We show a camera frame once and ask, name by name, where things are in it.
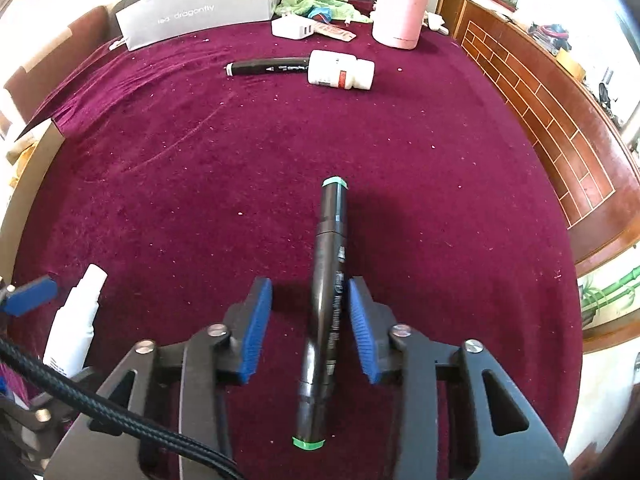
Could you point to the cardboard tray box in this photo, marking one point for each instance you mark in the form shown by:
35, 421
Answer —
25, 195

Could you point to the small white spray bottle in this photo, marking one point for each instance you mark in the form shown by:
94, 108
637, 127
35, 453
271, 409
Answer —
295, 27

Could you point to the maroon velvet blanket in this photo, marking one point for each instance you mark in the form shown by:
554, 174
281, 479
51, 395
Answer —
200, 185

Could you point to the pink tumbler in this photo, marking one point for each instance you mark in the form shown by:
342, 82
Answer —
400, 2

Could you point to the white pill bottle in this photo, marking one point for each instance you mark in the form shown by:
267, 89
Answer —
340, 72

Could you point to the green cloth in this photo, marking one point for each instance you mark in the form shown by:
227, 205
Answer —
320, 5

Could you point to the black marker teal cap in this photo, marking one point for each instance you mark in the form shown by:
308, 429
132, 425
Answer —
325, 310

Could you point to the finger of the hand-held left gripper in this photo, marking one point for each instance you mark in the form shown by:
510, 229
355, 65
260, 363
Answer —
30, 295

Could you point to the black marker grey cap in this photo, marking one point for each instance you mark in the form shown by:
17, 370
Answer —
265, 67

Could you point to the pink flat packet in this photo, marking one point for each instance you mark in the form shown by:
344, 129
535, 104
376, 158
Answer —
337, 32

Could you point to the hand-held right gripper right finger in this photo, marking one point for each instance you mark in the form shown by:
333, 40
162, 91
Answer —
362, 330

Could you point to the brown sofa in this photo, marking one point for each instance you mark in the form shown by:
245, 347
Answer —
50, 50

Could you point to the grey shoe box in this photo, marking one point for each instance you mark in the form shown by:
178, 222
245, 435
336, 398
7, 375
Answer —
200, 12

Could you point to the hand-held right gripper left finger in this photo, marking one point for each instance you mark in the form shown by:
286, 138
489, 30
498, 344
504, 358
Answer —
257, 330

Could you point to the wooden window cabinet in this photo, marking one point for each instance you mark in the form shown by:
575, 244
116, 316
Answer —
540, 110

